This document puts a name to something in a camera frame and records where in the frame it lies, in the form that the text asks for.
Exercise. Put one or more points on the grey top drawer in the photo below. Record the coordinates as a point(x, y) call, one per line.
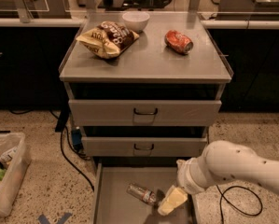
point(144, 112)

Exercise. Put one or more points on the clear plastic water bottle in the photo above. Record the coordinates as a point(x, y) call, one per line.
point(143, 194)

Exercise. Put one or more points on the grey metal drawer cabinet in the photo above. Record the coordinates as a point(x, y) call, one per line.
point(149, 70)

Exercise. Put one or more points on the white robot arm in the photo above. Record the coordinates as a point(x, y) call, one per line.
point(221, 162)

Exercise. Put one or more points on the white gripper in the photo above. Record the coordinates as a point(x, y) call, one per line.
point(185, 175)

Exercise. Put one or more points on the grey bottom drawer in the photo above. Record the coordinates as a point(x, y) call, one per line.
point(112, 204)

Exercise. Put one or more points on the grey drawer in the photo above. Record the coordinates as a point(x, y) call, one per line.
point(144, 112)
point(143, 146)
point(112, 204)

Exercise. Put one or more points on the clear plastic trash bin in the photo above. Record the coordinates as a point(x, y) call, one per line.
point(15, 154)

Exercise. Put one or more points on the yellow brown chip bag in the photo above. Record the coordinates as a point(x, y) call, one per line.
point(108, 40)

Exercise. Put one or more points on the white bowl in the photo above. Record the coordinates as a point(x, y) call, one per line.
point(136, 20)

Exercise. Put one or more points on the blue tape cross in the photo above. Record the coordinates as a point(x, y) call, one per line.
point(49, 219)

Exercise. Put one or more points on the blue power box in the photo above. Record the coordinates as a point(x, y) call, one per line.
point(76, 139)

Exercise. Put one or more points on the grey middle drawer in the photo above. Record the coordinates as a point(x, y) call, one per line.
point(143, 146)

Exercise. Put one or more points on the crushed red soda can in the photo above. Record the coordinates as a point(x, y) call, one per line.
point(178, 42)

